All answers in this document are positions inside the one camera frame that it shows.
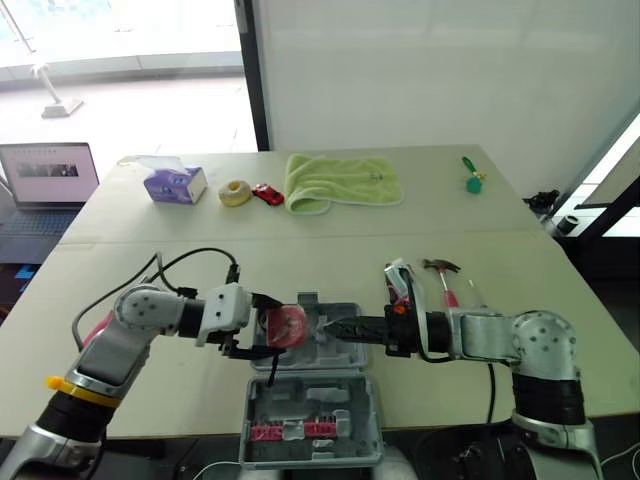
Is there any purple tissue box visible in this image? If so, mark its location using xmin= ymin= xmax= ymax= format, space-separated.
xmin=116 ymin=154 xmax=209 ymax=206

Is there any pink handled hammer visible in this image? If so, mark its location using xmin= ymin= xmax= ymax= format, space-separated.
xmin=421 ymin=257 xmax=464 ymax=309

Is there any red toy car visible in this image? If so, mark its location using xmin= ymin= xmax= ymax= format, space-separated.
xmin=250 ymin=182 xmax=286 ymax=207

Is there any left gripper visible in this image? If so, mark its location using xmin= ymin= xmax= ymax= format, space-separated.
xmin=217 ymin=293 xmax=288 ymax=362

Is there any black cable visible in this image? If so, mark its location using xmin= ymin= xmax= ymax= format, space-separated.
xmin=405 ymin=269 xmax=497 ymax=425
xmin=71 ymin=247 xmax=242 ymax=352

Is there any black cylinder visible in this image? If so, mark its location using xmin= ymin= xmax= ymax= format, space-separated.
xmin=556 ymin=213 xmax=582 ymax=237

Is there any black device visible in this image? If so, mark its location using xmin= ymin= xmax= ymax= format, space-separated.
xmin=523 ymin=189 xmax=562 ymax=212

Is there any green towel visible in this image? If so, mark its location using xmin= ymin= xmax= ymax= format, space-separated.
xmin=283 ymin=153 xmax=406 ymax=217

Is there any white cable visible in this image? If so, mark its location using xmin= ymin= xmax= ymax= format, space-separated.
xmin=598 ymin=442 xmax=640 ymax=467

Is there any white stand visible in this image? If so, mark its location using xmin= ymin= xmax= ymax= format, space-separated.
xmin=28 ymin=61 xmax=85 ymax=120

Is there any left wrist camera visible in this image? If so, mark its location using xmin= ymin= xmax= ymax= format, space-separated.
xmin=194 ymin=283 xmax=253 ymax=348

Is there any clear handled screwdriver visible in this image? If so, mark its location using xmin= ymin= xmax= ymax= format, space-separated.
xmin=467 ymin=278 xmax=490 ymax=310

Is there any pale yellow tape roll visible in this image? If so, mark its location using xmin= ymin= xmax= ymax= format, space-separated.
xmin=218 ymin=179 xmax=253 ymax=208

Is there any grey tool case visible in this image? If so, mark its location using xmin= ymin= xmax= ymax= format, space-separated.
xmin=238 ymin=291 xmax=386 ymax=472

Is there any pink handled tool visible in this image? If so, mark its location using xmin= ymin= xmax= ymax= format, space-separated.
xmin=81 ymin=310 xmax=115 ymax=347

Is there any red tape measure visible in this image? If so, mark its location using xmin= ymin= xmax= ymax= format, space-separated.
xmin=263 ymin=305 xmax=308 ymax=389

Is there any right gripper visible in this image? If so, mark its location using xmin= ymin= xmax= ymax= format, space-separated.
xmin=383 ymin=303 xmax=427 ymax=359

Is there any open laptop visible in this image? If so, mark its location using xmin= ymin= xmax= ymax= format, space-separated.
xmin=0 ymin=142 xmax=102 ymax=265

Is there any green key tag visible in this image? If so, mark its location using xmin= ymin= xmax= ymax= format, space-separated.
xmin=460 ymin=155 xmax=488 ymax=195

